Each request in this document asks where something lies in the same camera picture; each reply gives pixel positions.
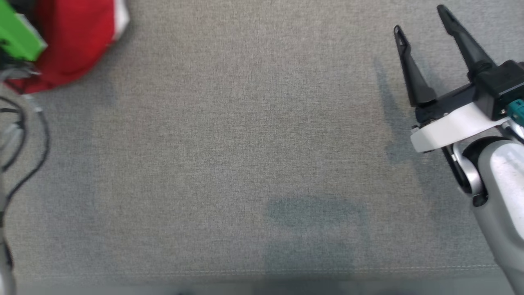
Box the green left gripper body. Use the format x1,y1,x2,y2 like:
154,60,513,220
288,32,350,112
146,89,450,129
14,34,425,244
0,0,47,63

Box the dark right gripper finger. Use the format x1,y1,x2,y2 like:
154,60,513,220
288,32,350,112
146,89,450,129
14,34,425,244
436,5,498,79
393,25,438,108

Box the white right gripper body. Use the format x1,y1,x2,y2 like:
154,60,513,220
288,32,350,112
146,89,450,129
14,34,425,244
410,84,511,153

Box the red shorts with white stripes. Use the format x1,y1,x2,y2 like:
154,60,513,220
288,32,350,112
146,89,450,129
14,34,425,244
6,0,131,95

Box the grey fabric sofa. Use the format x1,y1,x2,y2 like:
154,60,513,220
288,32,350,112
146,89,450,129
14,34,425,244
0,0,524,287

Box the teal right camera connector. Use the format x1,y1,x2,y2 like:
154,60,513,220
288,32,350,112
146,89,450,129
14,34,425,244
506,98,524,125

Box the black left camera cable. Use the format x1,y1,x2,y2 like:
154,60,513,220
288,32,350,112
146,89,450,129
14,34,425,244
0,95,52,230

